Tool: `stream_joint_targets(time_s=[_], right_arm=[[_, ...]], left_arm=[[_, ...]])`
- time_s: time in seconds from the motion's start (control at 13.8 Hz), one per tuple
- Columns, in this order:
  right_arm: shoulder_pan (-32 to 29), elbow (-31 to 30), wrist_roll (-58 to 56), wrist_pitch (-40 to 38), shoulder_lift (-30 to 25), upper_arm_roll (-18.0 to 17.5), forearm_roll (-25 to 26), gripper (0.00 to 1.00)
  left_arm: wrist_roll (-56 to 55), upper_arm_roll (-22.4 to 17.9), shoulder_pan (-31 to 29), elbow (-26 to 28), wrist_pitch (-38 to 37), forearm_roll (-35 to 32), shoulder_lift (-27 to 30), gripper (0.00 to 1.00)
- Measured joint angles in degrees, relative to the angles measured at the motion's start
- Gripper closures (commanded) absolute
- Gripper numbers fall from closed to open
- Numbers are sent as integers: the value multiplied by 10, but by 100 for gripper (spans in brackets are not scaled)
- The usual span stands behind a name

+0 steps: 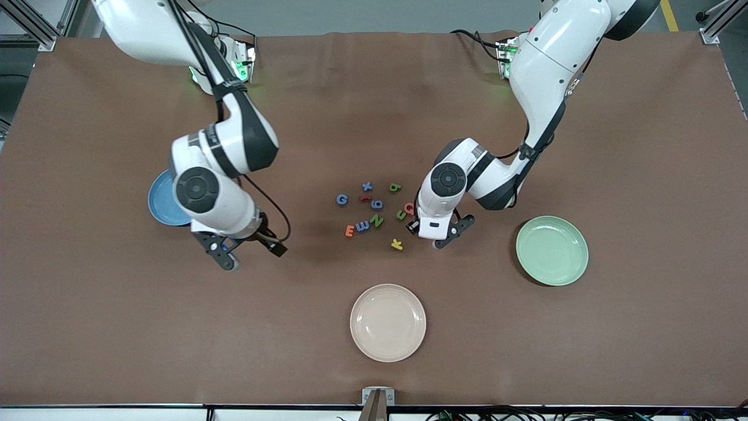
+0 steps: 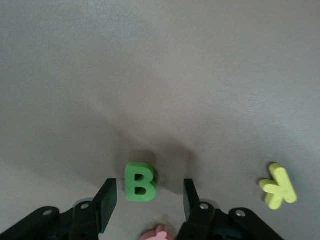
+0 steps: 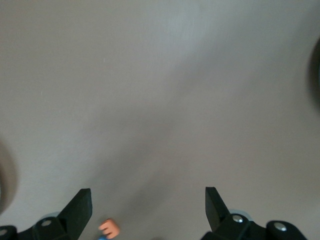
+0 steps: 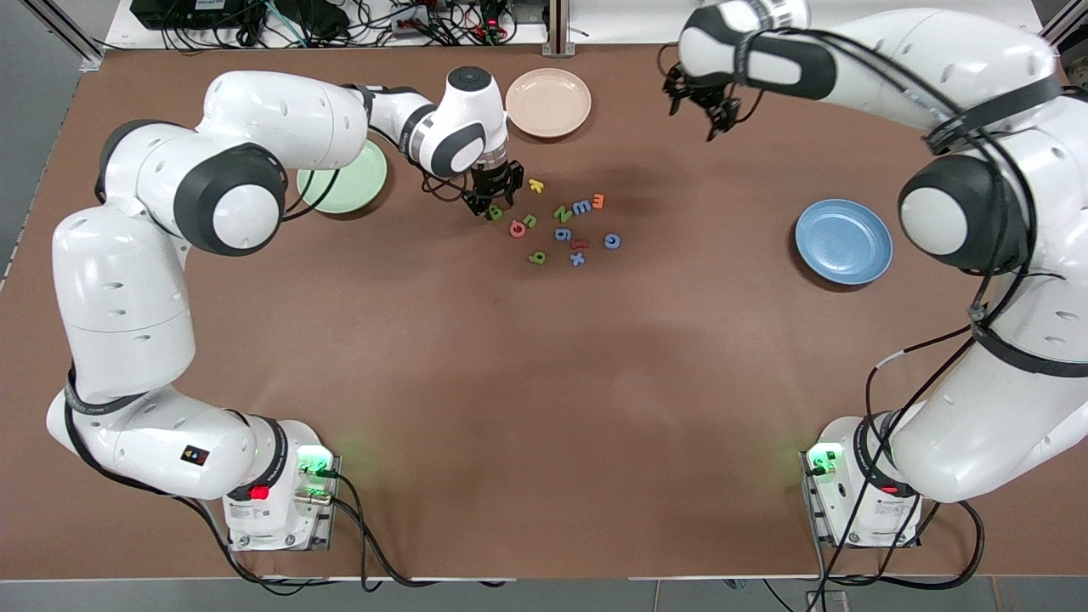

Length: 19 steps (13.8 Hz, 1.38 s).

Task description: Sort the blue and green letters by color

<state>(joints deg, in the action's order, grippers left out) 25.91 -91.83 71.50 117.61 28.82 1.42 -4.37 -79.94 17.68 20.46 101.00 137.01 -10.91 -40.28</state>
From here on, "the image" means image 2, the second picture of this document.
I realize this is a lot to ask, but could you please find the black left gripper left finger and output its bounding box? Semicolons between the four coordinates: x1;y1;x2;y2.
0;177;118;240

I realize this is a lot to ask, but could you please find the green foam letter B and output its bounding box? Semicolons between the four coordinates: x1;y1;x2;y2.
124;161;158;202

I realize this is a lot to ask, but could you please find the yellow foam letter K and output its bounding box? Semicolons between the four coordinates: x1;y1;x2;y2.
258;162;298;210

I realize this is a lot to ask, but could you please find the brown table mat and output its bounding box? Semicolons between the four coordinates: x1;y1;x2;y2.
0;0;320;240

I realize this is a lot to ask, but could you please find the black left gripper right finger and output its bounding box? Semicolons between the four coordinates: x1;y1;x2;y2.
176;178;286;240

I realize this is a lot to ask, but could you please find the pink foam letter Q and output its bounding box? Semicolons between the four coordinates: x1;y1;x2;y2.
139;224;176;240

